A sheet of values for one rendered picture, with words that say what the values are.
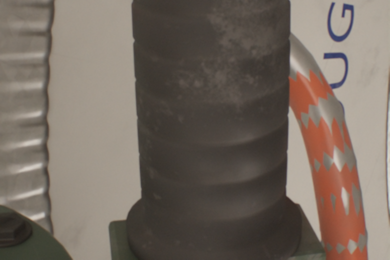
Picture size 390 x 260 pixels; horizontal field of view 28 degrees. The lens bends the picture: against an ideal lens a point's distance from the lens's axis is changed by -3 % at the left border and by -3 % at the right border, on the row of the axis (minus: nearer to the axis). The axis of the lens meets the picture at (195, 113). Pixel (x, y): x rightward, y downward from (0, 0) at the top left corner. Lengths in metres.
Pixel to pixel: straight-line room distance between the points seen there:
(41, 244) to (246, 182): 0.08
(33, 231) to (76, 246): 0.15
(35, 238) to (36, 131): 0.12
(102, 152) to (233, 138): 0.21
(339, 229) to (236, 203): 0.05
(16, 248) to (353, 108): 0.32
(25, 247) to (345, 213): 0.09
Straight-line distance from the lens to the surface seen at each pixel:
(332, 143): 0.22
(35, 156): 0.35
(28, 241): 0.23
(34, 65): 0.34
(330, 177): 0.22
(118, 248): 0.19
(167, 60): 0.16
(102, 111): 0.37
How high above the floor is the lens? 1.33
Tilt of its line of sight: 25 degrees down
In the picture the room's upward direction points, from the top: 136 degrees counter-clockwise
